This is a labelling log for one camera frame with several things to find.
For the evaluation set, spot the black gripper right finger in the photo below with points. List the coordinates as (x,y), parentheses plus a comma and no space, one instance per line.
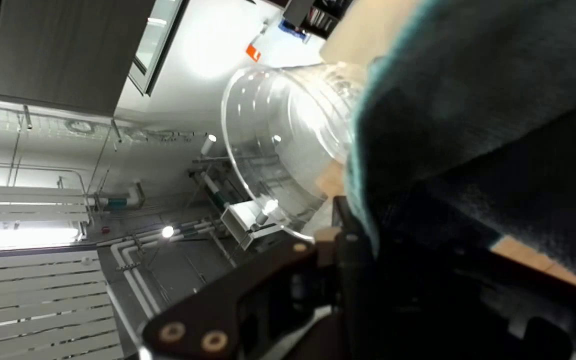
(405,266)

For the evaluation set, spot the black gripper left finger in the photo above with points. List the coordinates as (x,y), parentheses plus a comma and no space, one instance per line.
(234,320)

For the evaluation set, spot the blue teal cloth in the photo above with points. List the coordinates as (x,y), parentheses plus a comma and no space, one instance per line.
(474,100)

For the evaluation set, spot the clear plastic cup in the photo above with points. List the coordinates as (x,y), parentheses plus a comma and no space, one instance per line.
(269,133)

